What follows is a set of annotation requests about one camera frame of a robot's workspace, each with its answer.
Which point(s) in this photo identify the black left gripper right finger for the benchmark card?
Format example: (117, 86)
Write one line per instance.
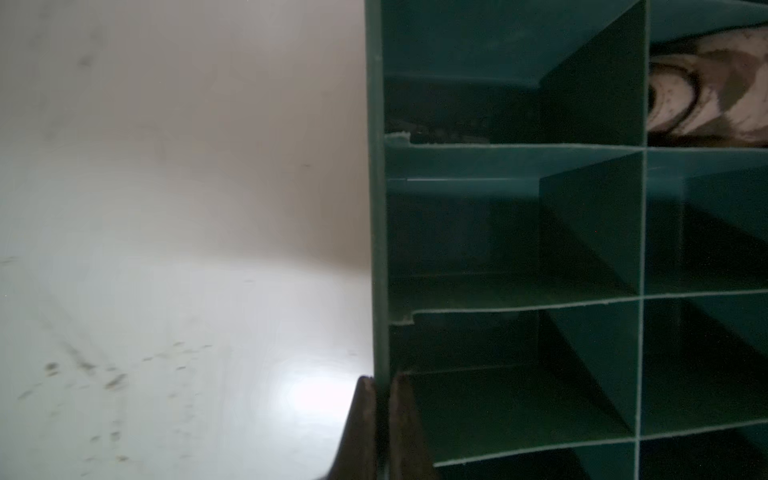
(409, 457)

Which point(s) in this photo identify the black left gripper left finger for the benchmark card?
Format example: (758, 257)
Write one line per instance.
(356, 456)

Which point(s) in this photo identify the green plastic organizer tray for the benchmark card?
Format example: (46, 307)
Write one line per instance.
(568, 300)

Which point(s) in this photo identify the beige argyle sock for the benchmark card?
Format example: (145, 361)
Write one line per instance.
(709, 90)

